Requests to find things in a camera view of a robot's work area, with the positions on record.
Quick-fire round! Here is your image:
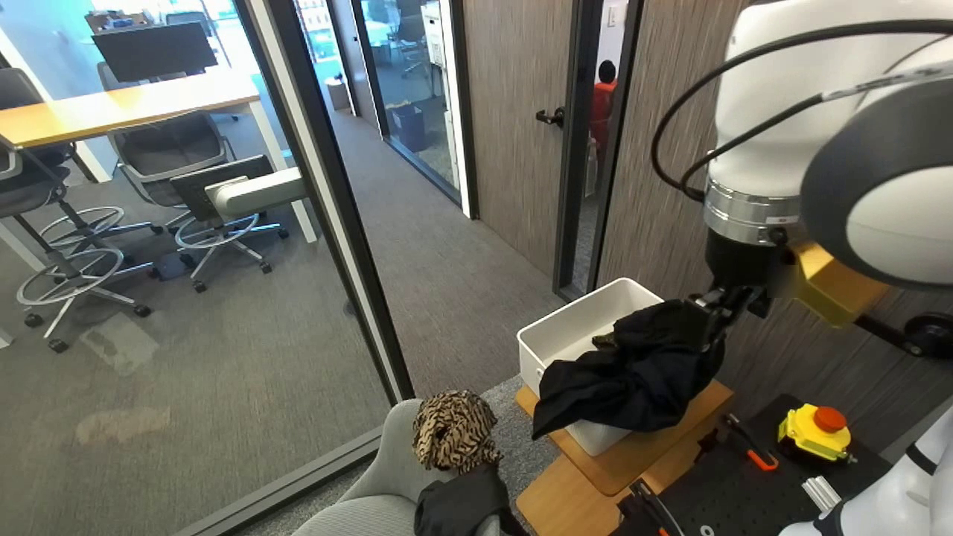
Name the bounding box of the light wooden platform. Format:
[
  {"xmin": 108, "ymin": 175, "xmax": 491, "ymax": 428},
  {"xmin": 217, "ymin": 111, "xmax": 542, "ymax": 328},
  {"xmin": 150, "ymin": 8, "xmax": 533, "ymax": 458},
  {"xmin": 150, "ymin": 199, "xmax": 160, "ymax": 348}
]
[{"xmin": 512, "ymin": 379, "xmax": 740, "ymax": 536}]

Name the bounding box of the yellow emergency stop button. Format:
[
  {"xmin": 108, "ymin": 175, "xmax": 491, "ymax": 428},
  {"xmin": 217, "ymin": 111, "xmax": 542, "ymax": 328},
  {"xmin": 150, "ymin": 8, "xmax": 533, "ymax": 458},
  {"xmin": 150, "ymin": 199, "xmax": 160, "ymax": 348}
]
[{"xmin": 775, "ymin": 398, "xmax": 859, "ymax": 468}]

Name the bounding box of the small black cloth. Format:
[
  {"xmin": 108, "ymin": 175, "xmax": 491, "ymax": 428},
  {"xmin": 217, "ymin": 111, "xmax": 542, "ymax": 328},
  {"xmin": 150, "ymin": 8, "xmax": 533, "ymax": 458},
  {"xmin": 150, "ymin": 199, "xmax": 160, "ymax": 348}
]
[{"xmin": 411, "ymin": 461, "xmax": 531, "ymax": 536}]

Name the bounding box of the wooden top office table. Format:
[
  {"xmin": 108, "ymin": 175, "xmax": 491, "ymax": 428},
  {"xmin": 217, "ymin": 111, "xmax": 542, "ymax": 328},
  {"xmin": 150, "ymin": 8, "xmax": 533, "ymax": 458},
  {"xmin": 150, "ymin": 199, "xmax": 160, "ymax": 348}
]
[{"xmin": 0, "ymin": 69, "xmax": 321, "ymax": 278}]

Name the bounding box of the office stool with footrest ring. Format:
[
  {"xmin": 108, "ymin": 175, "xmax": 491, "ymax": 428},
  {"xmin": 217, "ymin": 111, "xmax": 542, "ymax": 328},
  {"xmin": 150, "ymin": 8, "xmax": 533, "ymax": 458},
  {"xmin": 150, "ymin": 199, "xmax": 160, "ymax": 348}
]
[
  {"xmin": 168, "ymin": 161, "xmax": 312, "ymax": 294},
  {"xmin": 0, "ymin": 65, "xmax": 160, "ymax": 358}
]

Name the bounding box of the orange handled tool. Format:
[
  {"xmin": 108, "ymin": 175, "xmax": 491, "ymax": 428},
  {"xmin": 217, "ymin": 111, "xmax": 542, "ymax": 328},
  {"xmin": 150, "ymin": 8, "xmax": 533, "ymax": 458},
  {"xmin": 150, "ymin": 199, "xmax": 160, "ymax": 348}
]
[{"xmin": 720, "ymin": 410, "xmax": 784, "ymax": 477}]

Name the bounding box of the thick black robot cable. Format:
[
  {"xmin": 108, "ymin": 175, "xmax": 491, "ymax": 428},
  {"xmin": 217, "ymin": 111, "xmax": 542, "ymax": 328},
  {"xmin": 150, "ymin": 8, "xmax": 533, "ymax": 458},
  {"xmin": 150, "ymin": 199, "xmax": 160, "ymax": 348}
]
[{"xmin": 649, "ymin": 15, "xmax": 953, "ymax": 206}]

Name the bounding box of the person in orange top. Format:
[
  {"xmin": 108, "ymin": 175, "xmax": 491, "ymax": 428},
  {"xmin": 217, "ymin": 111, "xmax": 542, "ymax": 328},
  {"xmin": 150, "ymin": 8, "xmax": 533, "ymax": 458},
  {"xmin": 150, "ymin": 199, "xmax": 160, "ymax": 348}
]
[{"xmin": 589, "ymin": 57, "xmax": 621, "ymax": 161}]

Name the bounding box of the black perforated robot table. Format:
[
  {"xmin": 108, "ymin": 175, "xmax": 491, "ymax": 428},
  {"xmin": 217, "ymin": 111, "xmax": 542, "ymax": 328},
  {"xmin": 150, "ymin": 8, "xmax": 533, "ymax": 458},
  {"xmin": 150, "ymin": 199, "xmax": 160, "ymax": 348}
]
[{"xmin": 615, "ymin": 394, "xmax": 897, "ymax": 536}]

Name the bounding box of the black glass wall frame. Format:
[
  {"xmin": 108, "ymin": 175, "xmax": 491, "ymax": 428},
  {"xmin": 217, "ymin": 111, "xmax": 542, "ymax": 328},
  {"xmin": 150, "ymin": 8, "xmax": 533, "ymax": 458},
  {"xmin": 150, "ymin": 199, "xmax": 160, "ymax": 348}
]
[{"xmin": 174, "ymin": 0, "xmax": 417, "ymax": 536}]

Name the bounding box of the wooden door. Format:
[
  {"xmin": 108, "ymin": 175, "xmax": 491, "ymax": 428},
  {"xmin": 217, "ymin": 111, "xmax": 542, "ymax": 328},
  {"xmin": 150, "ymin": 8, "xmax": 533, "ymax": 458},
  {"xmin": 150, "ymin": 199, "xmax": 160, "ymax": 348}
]
[{"xmin": 457, "ymin": 0, "xmax": 580, "ymax": 283}]

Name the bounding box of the grey mesh office chair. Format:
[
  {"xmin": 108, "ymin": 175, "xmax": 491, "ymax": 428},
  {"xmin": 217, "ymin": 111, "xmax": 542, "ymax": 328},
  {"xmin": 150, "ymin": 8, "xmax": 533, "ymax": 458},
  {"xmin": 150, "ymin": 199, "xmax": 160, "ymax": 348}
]
[{"xmin": 96, "ymin": 60, "xmax": 242, "ymax": 206}]

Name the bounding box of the animal print clothing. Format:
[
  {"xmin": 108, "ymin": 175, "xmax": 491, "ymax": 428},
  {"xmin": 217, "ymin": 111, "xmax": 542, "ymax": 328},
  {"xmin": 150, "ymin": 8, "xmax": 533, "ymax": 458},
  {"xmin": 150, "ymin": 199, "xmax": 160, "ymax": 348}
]
[{"xmin": 411, "ymin": 386, "xmax": 503, "ymax": 474}]

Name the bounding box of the black clothing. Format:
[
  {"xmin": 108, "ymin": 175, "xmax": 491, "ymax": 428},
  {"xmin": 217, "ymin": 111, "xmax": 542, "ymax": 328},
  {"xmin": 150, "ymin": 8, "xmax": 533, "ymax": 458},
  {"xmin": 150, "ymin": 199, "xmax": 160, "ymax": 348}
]
[{"xmin": 531, "ymin": 297, "xmax": 729, "ymax": 441}]

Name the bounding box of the white plastic bin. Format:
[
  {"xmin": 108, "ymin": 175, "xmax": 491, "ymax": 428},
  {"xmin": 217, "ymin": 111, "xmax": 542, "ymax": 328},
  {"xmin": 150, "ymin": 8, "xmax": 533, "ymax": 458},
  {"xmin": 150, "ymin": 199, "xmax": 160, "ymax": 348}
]
[{"xmin": 515, "ymin": 275, "xmax": 668, "ymax": 458}]

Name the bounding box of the silver aluminium extrusion piece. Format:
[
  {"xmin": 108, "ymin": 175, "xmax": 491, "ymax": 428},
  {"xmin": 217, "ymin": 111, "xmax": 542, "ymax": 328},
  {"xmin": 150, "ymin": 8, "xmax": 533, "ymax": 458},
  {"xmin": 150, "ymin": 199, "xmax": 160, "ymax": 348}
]
[{"xmin": 801, "ymin": 474, "xmax": 845, "ymax": 519}]

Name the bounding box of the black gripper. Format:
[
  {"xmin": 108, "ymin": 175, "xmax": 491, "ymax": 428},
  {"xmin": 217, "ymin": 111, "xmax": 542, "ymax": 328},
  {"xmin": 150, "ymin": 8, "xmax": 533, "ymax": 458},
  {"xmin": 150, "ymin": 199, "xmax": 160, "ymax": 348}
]
[{"xmin": 691, "ymin": 234, "xmax": 799, "ymax": 325}]

